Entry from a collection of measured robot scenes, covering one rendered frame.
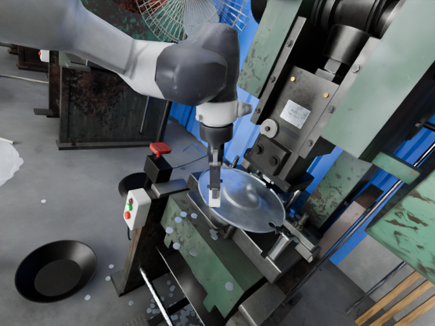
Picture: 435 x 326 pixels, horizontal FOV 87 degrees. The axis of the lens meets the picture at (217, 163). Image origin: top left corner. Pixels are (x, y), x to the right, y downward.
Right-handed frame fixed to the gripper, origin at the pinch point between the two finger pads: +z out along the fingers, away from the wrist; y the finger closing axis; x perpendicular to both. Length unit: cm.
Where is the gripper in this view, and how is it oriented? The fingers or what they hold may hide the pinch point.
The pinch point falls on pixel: (214, 195)
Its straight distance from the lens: 60.7
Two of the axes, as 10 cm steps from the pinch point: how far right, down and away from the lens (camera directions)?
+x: 10.0, 0.3, -0.1
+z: -0.2, 8.7, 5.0
